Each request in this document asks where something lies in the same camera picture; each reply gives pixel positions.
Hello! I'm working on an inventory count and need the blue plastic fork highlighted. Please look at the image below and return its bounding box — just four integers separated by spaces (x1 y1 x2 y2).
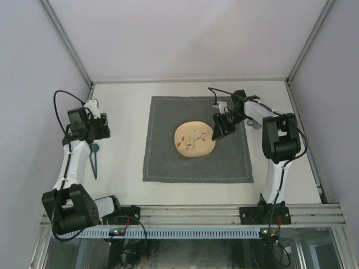
89 152 98 180

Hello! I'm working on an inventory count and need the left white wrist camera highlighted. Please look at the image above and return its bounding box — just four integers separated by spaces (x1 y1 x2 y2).
83 99 101 119

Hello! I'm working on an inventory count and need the blue slotted cable duct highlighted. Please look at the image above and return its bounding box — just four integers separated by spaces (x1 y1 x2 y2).
81 227 261 239

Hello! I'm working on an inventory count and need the aluminium front rail frame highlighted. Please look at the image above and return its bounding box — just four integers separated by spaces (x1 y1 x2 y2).
40 203 347 229

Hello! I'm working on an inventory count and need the beige bird pattern plate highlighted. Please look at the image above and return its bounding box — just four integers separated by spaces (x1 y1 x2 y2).
174 121 216 157

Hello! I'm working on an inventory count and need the white mug blue handle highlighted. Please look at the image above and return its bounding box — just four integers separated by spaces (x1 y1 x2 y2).
246 119 262 130

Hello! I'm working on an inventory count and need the grey cloth placemat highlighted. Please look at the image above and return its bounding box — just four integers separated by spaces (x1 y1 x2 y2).
143 96 254 184

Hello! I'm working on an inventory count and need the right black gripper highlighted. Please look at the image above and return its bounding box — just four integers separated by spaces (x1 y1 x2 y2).
212 110 248 141

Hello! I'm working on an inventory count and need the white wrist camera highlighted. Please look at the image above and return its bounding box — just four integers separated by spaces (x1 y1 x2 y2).
213 101 229 114
83 99 101 119

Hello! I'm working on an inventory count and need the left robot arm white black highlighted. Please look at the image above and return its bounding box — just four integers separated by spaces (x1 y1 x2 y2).
42 104 140 239

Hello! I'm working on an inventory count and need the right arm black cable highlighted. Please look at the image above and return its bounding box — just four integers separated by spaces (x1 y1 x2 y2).
207 87 309 225

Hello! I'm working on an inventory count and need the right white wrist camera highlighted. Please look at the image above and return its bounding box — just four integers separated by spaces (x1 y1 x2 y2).
213 101 229 114

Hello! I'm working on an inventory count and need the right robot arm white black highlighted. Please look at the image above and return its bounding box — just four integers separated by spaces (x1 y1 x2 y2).
212 90 308 225

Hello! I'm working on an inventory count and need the blue plastic spoon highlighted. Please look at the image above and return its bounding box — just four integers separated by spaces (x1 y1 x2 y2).
89 143 99 180

